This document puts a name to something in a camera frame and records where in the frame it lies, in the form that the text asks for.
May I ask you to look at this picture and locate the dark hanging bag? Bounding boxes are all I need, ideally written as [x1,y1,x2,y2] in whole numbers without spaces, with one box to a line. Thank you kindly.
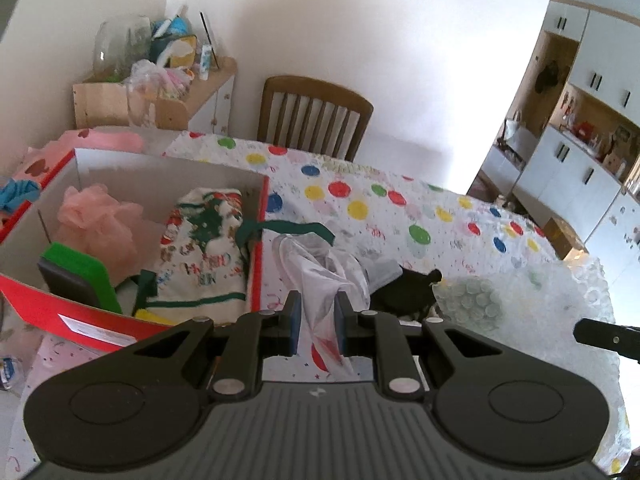
[534,60,560,95]

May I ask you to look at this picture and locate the thin black stick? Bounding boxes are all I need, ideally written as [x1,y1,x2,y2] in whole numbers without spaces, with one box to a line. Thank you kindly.
[199,11,221,70]

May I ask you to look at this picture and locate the blue cloth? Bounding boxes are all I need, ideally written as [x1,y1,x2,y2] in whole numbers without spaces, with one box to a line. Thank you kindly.
[0,177,43,213]

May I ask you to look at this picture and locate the pink heart wrapping paper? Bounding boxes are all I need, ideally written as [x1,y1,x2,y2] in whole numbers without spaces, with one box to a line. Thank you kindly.
[0,129,146,231]

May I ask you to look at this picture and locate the white plastic bag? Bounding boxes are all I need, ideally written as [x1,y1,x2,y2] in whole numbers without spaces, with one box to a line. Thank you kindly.
[272,232,403,376]

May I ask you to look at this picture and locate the yellow sponge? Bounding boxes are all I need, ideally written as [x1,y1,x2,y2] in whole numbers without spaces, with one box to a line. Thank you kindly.
[134,308,181,327]

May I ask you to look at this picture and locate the brown cardboard box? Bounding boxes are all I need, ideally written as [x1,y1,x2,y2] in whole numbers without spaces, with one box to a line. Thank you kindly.
[542,216,586,261]

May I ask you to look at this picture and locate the black cloth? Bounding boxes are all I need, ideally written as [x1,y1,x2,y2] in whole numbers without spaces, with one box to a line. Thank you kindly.
[370,268,444,321]

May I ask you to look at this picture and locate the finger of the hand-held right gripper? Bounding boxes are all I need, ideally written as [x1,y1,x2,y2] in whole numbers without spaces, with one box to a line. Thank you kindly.
[574,317,640,361]

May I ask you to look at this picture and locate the white paper bag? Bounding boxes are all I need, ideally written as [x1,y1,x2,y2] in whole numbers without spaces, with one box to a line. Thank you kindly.
[501,119,533,153]

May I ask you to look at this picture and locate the small wooden cabinet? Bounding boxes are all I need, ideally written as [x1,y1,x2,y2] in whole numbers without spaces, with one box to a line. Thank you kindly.
[72,56,237,133]

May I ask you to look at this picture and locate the christmas print apron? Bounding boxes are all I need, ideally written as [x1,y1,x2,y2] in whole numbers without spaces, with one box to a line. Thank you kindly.
[132,187,333,318]

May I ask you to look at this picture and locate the pink bath pouf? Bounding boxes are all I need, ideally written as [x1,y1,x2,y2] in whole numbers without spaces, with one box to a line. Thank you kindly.
[52,184,146,286]

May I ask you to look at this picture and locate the wooden chair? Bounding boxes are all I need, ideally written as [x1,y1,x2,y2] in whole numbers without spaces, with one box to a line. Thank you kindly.
[257,75,375,162]

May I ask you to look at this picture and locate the white wall cabinet unit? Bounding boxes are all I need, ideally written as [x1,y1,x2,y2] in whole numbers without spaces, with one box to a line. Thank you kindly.
[467,0,640,281]

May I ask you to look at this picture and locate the blue round toy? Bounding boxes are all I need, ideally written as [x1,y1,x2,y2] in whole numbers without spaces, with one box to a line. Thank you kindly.
[150,17,193,61]

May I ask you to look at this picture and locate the grey green sponge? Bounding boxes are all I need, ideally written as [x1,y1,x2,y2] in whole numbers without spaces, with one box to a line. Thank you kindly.
[37,242,123,316]

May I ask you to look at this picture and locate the red cardboard box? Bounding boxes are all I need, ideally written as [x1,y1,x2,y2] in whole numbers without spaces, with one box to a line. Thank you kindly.
[0,147,271,356]

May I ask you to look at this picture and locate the plastic bag with pink contents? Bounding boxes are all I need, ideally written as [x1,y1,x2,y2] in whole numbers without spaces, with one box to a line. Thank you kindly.
[127,59,195,103]

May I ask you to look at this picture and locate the yellow white packet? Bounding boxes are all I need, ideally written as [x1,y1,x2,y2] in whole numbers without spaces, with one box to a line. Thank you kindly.
[162,35,198,68]

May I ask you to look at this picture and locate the clear bubble wrap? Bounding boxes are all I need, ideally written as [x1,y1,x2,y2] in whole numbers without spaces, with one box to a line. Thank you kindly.
[431,254,618,361]

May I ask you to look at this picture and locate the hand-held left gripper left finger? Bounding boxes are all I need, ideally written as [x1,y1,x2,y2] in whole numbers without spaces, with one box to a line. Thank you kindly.
[115,290,302,401]

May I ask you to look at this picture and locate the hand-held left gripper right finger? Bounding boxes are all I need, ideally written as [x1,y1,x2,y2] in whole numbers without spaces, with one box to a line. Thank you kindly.
[334,291,506,401]

